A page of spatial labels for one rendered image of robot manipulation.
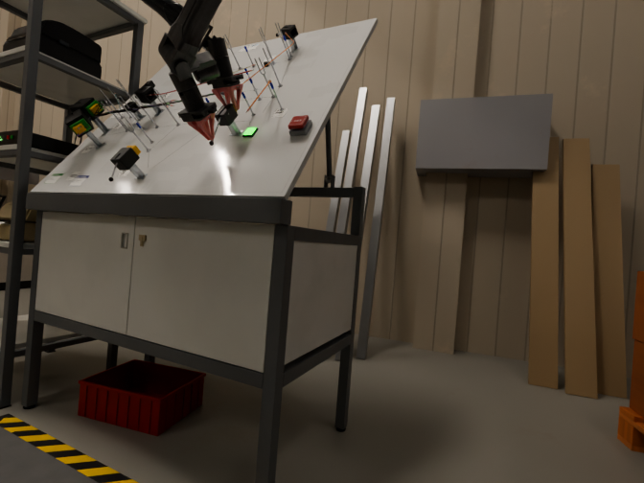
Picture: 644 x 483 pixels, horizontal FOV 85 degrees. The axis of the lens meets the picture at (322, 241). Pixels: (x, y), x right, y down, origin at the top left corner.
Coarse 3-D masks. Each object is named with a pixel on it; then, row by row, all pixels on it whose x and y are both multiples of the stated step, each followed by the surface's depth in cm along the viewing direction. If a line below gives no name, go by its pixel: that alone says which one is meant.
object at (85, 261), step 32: (64, 224) 134; (96, 224) 126; (128, 224) 119; (64, 256) 134; (96, 256) 125; (128, 256) 118; (64, 288) 133; (96, 288) 125; (128, 288) 118; (96, 320) 124
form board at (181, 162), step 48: (240, 48) 172; (336, 48) 137; (288, 96) 124; (336, 96) 114; (192, 144) 123; (240, 144) 113; (288, 144) 104; (48, 192) 134; (96, 192) 122; (144, 192) 112; (192, 192) 104; (240, 192) 96; (288, 192) 91
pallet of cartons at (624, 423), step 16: (640, 272) 154; (640, 288) 153; (640, 304) 152; (640, 320) 152; (640, 336) 151; (640, 352) 150; (640, 368) 150; (640, 384) 149; (640, 400) 148; (624, 416) 153; (640, 416) 147; (624, 432) 152; (640, 432) 146; (640, 448) 146
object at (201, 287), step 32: (160, 224) 112; (192, 224) 107; (224, 224) 101; (256, 224) 97; (160, 256) 112; (192, 256) 106; (224, 256) 101; (256, 256) 96; (160, 288) 111; (192, 288) 106; (224, 288) 100; (256, 288) 96; (128, 320) 117; (160, 320) 111; (192, 320) 105; (224, 320) 100; (256, 320) 95; (192, 352) 105; (224, 352) 100; (256, 352) 95
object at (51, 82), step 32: (0, 0) 174; (32, 0) 141; (64, 0) 171; (96, 0) 169; (32, 32) 141; (96, 32) 197; (0, 64) 152; (32, 64) 142; (64, 64) 153; (32, 96) 142; (64, 96) 191; (96, 96) 187; (32, 128) 143; (64, 128) 205; (0, 160) 175; (32, 160) 167; (0, 320) 178; (0, 352) 141; (0, 384) 141
